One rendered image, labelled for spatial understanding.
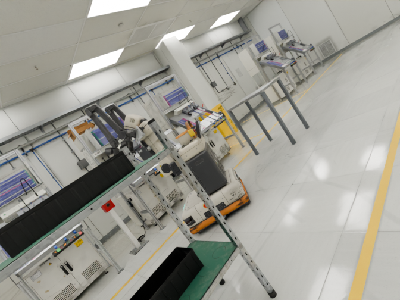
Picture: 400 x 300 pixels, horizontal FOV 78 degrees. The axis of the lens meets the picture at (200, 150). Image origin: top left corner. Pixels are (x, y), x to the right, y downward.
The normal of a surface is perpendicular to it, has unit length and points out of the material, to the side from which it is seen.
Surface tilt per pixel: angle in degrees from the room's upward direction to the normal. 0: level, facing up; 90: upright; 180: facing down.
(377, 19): 90
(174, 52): 90
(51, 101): 90
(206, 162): 90
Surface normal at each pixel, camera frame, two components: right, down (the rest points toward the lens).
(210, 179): -0.04, 0.18
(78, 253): 0.56, -0.26
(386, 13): -0.61, 0.51
